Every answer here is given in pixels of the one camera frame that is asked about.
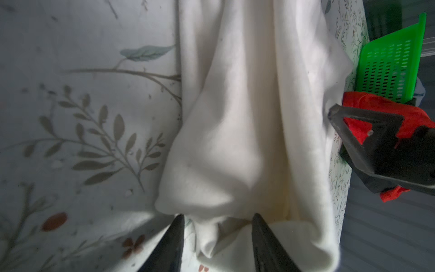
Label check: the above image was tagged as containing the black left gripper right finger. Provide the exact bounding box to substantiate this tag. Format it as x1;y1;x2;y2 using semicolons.
251;213;301;272

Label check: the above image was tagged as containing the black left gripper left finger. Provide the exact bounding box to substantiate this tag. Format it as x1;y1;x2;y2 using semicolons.
138;214;185;272

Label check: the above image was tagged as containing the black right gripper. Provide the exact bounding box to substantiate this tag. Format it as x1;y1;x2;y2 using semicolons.
328;104;435;195

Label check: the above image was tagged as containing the white printed t shirt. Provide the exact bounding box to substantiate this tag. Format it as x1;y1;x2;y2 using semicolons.
155;1;352;272

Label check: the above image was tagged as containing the red t shirt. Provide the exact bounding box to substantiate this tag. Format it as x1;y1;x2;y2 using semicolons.
343;92;435;202

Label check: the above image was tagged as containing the grey blue t shirt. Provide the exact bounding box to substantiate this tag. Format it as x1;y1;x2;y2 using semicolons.
413;78;426;107

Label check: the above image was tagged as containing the green plastic laundry basket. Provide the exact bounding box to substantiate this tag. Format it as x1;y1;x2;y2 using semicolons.
355;12;427;104

